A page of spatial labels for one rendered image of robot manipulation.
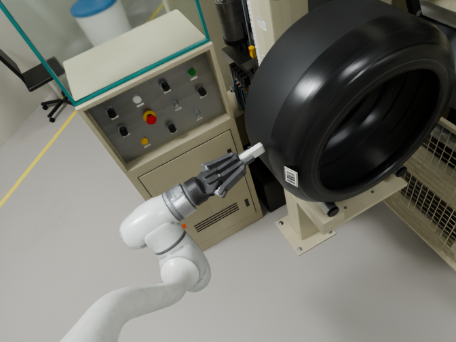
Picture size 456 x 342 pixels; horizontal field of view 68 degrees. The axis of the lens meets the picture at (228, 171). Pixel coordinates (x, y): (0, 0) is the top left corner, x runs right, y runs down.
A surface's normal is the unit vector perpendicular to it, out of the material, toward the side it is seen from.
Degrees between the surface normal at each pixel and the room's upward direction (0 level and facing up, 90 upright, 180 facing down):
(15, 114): 90
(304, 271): 0
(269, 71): 43
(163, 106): 90
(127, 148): 90
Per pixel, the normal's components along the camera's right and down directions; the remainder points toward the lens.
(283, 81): -0.76, -0.13
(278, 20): 0.44, 0.63
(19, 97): 0.92, 0.12
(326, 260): -0.23, -0.61
